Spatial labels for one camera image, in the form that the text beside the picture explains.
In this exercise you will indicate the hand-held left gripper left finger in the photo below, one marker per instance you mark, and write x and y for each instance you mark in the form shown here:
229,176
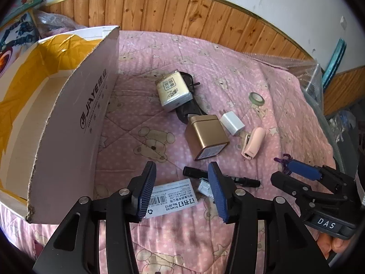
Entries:
144,189

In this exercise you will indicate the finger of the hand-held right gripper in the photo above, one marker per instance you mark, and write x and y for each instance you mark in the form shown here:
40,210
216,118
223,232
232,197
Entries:
288,184
303,171

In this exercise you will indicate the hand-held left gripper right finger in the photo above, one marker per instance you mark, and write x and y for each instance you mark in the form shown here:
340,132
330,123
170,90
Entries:
217,189

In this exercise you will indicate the purple hair clip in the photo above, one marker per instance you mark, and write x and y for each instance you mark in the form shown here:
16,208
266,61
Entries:
283,162

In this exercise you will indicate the beige tissue pack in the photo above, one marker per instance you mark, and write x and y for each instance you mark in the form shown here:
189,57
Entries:
174,91

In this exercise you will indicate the large cardboard box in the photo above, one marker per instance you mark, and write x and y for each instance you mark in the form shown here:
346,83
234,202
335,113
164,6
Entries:
57,105

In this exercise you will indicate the person's right hand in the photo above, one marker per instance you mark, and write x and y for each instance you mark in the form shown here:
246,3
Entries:
335,244

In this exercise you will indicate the small white plastic connector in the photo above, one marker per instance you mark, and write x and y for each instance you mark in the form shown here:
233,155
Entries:
204,189

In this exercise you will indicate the black marker pen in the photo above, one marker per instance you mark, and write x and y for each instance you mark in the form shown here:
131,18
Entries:
196,172

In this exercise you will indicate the white staples box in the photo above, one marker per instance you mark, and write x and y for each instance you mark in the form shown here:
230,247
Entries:
171,195

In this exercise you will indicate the pink mini stapler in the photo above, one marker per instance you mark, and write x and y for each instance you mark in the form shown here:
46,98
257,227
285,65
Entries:
252,142

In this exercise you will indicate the clear plastic storage bin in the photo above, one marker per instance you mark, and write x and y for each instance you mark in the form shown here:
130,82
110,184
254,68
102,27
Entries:
333,125

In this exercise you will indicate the gold tin box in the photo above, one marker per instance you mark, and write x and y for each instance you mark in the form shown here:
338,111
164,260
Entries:
206,135

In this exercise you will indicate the white charger plug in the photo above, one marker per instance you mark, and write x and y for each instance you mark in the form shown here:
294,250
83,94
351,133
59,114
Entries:
232,122

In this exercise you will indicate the black plastic object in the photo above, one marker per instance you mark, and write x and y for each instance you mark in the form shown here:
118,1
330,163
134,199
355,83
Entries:
191,107

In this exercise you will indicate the green washi tape roll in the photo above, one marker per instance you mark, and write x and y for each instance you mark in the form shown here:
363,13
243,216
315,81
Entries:
256,98

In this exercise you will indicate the bubble wrap sheet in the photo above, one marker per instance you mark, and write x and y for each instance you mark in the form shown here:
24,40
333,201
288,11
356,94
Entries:
290,68

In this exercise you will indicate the teal flat board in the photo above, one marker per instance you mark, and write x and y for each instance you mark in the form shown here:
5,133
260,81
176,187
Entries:
335,60

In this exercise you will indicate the crumpled clear plastic bag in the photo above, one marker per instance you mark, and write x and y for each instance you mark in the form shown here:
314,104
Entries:
57,21

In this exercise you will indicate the robot print poster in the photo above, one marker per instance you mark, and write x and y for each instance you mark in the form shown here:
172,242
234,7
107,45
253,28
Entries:
17,37

